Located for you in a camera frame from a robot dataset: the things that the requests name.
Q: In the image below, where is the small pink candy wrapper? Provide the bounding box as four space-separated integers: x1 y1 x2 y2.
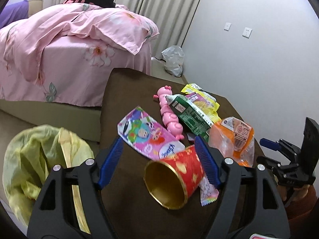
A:
199 176 219 206

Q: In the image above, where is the orange clear snack bag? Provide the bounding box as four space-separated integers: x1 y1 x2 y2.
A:
208 117 255 167

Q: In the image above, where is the red gold paper cup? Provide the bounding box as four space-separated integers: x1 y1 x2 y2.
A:
144 145 204 210

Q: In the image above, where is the green snack bag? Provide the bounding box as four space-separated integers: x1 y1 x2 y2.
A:
165 94 213 142

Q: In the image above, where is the pink cartoon tissue pack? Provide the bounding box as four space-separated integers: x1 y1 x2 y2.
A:
117 106 185 161

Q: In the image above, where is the yellow purple chip bag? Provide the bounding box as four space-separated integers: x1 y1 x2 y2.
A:
181 83 221 123

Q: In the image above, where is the yellow plastic trash bag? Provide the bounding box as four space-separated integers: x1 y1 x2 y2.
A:
2 125 94 226

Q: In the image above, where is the right hand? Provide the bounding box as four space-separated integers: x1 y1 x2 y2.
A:
277 184 310 202

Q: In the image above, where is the orange fuzzy sleeve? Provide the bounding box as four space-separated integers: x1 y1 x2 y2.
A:
285 186 318 228

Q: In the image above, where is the pink caterpillar toy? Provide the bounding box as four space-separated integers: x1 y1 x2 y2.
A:
153 85 184 140

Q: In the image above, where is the white plastic bag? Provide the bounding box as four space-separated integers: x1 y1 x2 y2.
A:
161 45 185 77

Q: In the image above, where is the pink floral bed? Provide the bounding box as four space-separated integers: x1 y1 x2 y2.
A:
0 2 160 108

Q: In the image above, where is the pink floral duvet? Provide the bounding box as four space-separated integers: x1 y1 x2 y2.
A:
1 3 159 84

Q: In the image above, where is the beige headboard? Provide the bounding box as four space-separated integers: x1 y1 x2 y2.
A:
28 0 43 17

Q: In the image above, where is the purple pillow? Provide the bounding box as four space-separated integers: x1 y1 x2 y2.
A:
0 0 29 28

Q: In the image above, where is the white wall socket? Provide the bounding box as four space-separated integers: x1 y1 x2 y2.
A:
242 27 252 38

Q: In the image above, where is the white wall switch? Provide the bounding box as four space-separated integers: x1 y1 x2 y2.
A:
224 23 231 31

